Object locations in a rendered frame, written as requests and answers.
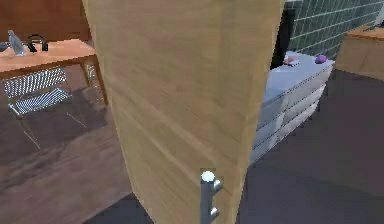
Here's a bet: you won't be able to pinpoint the light wooden room door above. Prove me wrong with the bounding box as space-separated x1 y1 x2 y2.
81 0 286 224

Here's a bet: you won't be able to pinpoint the white chest of drawers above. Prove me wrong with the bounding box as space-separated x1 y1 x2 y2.
249 50 336 165

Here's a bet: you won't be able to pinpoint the pink small object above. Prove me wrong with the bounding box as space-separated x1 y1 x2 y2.
282 56 300 67

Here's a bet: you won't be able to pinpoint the brown wooden table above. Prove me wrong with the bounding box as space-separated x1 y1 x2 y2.
0 38 109 106

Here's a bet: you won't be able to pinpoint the white mesh metal chair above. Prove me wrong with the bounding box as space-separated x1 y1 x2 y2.
1 66 88 151

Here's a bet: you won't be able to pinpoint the black headphones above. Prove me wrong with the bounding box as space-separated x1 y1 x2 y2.
25 33 50 53

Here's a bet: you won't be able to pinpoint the light wooden cabinet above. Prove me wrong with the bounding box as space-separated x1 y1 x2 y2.
334 24 384 82

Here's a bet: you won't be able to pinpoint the clear glass bottle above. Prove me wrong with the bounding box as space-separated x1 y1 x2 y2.
7 29 27 57

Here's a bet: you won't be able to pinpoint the silver door handle bar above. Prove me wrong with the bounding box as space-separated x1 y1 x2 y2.
199 170 224 224

